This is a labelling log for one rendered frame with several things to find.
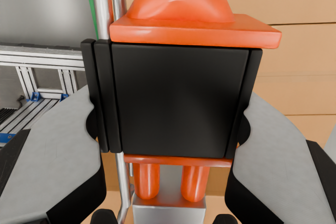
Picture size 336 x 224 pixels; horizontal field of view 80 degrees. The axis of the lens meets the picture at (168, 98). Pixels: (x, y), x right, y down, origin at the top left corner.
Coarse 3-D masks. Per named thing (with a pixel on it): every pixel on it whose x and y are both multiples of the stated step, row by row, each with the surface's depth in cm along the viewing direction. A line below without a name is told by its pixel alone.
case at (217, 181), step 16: (112, 160) 46; (112, 176) 42; (208, 176) 43; (224, 176) 43; (112, 192) 39; (208, 192) 39; (224, 192) 40; (96, 208) 42; (112, 208) 42; (128, 208) 42; (208, 208) 41; (224, 208) 41
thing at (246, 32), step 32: (128, 32) 9; (160, 32) 9; (192, 32) 8; (224, 32) 8; (256, 32) 8; (128, 64) 9; (160, 64) 9; (192, 64) 9; (224, 64) 9; (256, 64) 9; (128, 96) 10; (160, 96) 10; (192, 96) 10; (224, 96) 10; (128, 128) 11; (160, 128) 11; (192, 128) 11; (224, 128) 11; (128, 160) 13; (160, 160) 12; (192, 160) 12; (224, 160) 12
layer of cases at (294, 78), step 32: (128, 0) 70; (256, 0) 69; (288, 0) 69; (320, 0) 68; (288, 32) 74; (320, 32) 74; (288, 64) 80; (320, 64) 80; (288, 96) 87; (320, 96) 87; (320, 128) 96
